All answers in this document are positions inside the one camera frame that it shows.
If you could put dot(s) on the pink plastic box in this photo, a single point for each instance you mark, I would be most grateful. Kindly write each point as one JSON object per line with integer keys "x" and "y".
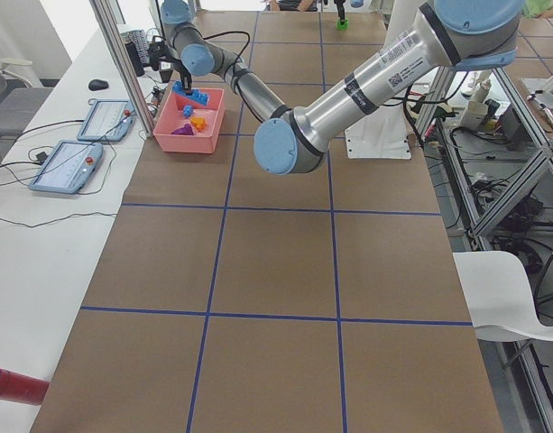
{"x": 171, "y": 118}

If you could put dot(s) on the green toy block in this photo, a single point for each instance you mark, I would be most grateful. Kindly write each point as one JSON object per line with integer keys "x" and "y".
{"x": 342, "y": 24}

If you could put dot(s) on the red cylinder bottle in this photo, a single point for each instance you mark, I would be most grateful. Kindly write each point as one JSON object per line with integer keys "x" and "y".
{"x": 20, "y": 388}

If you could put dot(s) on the orange toy block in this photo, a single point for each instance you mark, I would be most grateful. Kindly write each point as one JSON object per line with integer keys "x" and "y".
{"x": 199, "y": 123}

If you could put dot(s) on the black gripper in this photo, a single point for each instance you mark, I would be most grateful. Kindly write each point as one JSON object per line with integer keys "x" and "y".
{"x": 184, "y": 72}

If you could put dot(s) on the white chair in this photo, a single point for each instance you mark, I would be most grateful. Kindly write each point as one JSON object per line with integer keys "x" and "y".
{"x": 499, "y": 297}

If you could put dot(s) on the long blue toy block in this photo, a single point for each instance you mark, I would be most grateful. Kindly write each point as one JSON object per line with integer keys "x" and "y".
{"x": 193, "y": 94}

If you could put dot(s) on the near teach pendant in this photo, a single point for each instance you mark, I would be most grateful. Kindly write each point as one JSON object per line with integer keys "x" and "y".
{"x": 68, "y": 167}

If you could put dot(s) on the purple toy block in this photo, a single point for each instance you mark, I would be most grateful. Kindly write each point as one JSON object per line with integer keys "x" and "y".
{"x": 186, "y": 129}

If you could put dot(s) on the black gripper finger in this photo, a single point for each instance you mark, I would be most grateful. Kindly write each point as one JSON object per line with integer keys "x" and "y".
{"x": 340, "y": 11}

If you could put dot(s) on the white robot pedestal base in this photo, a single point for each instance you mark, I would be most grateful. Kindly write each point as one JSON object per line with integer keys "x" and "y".
{"x": 384, "y": 134}

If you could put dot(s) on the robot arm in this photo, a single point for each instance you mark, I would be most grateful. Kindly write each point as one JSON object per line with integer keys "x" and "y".
{"x": 467, "y": 35}

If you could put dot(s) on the black computer mouse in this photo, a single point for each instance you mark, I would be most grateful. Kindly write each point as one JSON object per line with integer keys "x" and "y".
{"x": 97, "y": 84}

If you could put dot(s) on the black keyboard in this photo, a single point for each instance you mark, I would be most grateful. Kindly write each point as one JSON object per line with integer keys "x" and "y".
{"x": 137, "y": 48}

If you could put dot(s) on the teach pendant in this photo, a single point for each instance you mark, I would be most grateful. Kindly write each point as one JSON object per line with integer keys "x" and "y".
{"x": 68, "y": 167}
{"x": 107, "y": 120}

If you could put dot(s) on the far teach pendant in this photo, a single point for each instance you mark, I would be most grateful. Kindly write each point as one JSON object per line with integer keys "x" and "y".
{"x": 107, "y": 120}

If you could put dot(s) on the aluminium frame post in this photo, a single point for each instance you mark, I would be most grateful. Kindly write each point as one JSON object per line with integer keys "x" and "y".
{"x": 114, "y": 42}

